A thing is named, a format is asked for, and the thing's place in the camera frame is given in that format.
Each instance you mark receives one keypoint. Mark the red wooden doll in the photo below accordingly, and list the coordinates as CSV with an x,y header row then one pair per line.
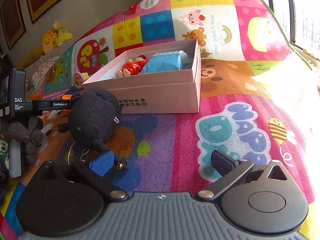
x,y
131,67

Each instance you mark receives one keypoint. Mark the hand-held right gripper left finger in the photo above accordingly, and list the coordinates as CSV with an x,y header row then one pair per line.
x,y
102,164

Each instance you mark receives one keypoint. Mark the person's left hand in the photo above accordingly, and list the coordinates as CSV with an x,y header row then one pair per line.
x,y
15,132

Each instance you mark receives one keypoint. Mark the round pink cartoon tin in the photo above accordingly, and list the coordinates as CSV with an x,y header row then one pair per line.
x,y
77,80

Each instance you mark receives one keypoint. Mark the floral white cloth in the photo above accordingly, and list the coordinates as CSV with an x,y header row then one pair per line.
x,y
42,71

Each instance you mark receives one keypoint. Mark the blue tissue packet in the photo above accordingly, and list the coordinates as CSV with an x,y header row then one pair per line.
x,y
163,62

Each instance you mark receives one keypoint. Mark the colourful cartoon play mat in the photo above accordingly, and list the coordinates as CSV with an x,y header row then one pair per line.
x,y
187,142

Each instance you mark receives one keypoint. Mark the black plush toy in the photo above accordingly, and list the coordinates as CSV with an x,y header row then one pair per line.
x,y
95,117

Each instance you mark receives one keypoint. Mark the window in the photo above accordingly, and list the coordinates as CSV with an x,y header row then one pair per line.
x,y
302,12

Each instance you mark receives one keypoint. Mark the yellow plush tiger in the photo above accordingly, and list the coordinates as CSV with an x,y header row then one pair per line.
x,y
48,42

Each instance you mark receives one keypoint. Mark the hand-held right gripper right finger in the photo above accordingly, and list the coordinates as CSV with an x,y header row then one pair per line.
x,y
220,160

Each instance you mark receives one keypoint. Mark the grey sofa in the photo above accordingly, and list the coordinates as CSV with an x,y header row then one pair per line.
x,y
27,72

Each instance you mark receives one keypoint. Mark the pink cardboard box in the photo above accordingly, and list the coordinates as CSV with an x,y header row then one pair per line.
x,y
162,97

